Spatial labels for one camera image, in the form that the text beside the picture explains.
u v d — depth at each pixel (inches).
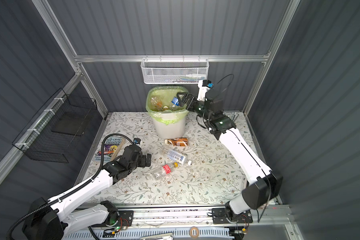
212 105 20.0
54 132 28.9
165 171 33.4
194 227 27.9
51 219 15.2
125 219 28.5
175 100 36.7
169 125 35.0
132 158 24.5
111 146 39.2
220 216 28.8
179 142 38.2
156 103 35.1
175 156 35.2
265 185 15.7
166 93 38.9
